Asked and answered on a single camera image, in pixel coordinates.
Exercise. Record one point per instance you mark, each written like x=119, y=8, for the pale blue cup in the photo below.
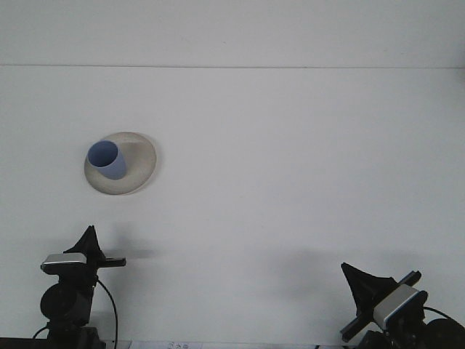
x=116, y=171

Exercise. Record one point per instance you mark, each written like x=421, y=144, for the pale round plate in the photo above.
x=145, y=163

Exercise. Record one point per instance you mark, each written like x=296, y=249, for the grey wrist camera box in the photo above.
x=394, y=303
x=61, y=262

